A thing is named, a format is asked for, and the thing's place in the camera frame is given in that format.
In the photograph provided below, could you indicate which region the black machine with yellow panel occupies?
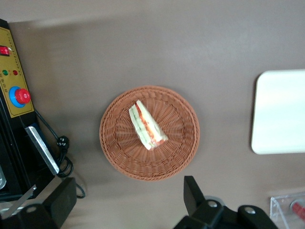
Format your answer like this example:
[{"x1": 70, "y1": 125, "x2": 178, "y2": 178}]
[{"x1": 0, "y1": 18, "x2": 61, "y2": 203}]

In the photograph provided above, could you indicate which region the red emergency stop button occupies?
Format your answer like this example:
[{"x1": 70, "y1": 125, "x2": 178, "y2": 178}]
[{"x1": 14, "y1": 87, "x2": 32, "y2": 105}]

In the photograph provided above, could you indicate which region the triangular white bread sandwich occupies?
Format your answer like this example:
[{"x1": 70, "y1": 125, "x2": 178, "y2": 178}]
[{"x1": 128, "y1": 99, "x2": 169, "y2": 151}]

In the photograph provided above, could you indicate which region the red cola bottle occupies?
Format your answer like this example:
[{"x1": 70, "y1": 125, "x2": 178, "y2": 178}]
[{"x1": 290, "y1": 199, "x2": 305, "y2": 217}]

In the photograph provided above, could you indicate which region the grey metal machine lever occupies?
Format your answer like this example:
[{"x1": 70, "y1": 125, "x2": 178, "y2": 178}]
[{"x1": 0, "y1": 185, "x2": 38, "y2": 220}]

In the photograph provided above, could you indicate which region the black power cable with plug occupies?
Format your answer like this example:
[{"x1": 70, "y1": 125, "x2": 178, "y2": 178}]
[{"x1": 34, "y1": 110, "x2": 86, "y2": 199}]

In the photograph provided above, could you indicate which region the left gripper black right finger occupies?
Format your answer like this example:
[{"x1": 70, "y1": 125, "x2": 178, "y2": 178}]
[{"x1": 173, "y1": 176, "x2": 226, "y2": 229}]

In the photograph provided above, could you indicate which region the clear acrylic bottle rack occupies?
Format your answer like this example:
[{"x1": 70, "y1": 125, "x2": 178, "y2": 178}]
[{"x1": 270, "y1": 192, "x2": 305, "y2": 229}]

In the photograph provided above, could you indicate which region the cream rectangular plastic tray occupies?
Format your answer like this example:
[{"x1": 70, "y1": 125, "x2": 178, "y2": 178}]
[{"x1": 251, "y1": 69, "x2": 305, "y2": 155}]

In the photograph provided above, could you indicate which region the round brown wicker basket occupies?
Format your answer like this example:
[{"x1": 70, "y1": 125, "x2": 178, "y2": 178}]
[{"x1": 99, "y1": 85, "x2": 200, "y2": 182}]

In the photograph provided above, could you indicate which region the silver machine sealing bar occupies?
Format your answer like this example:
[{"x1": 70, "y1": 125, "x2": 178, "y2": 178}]
[{"x1": 24, "y1": 125, "x2": 61, "y2": 176}]

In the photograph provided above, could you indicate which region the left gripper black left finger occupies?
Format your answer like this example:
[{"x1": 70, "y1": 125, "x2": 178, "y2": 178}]
[{"x1": 9, "y1": 177, "x2": 77, "y2": 229}]

